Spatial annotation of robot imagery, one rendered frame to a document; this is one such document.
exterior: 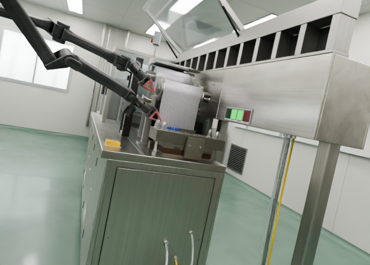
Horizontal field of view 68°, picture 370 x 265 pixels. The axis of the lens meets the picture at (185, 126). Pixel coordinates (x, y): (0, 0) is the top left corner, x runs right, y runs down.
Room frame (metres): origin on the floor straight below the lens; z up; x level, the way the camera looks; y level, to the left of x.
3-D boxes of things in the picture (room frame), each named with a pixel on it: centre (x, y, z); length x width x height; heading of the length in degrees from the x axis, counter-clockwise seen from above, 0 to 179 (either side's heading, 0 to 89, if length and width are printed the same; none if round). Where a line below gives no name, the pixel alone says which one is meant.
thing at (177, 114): (1.65, 0.05, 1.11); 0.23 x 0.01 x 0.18; 111
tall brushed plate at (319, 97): (2.43, 0.00, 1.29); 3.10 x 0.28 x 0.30; 21
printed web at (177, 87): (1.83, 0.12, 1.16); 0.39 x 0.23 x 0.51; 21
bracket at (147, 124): (1.68, 0.24, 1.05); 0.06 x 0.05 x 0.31; 111
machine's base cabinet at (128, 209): (2.56, 0.47, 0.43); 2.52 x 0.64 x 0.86; 21
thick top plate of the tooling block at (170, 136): (1.55, -0.02, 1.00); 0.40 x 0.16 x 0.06; 111
